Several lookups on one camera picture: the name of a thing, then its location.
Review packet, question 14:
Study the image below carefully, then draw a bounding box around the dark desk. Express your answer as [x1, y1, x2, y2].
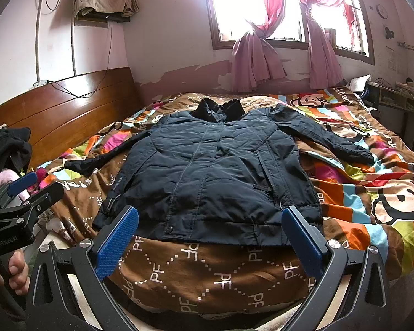
[365, 81, 414, 152]

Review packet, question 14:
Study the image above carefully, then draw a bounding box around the thin white wall pipe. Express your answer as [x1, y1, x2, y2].
[70, 17, 78, 76]

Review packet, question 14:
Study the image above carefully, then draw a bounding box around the black clothes pile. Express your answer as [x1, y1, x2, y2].
[0, 127, 33, 176]

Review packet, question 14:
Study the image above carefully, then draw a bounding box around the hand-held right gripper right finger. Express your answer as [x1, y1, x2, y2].
[282, 206, 392, 331]

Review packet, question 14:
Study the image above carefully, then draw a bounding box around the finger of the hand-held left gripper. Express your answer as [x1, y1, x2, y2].
[0, 181, 65, 229]
[0, 172, 38, 211]

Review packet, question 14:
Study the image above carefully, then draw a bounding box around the pink curtain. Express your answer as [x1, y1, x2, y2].
[232, 0, 287, 92]
[293, 0, 344, 89]

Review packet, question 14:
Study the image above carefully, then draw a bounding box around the black cable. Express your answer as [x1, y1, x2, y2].
[50, 21, 114, 99]

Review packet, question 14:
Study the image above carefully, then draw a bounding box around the person's left hand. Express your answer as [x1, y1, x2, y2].
[0, 250, 30, 296]

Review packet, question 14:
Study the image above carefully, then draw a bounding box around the printed brown blanket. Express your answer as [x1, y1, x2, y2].
[38, 84, 414, 318]

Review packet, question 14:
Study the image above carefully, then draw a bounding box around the dark navy jacket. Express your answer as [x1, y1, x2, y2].
[65, 97, 375, 248]

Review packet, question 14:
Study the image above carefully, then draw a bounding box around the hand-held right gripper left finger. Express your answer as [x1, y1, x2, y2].
[25, 205, 139, 331]

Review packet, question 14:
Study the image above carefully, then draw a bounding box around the wooden framed window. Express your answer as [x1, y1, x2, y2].
[202, 0, 375, 65]

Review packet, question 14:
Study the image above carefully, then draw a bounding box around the wooden headboard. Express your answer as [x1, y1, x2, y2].
[0, 66, 136, 171]

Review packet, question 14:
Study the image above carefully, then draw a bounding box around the white cloth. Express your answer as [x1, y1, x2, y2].
[348, 74, 372, 92]

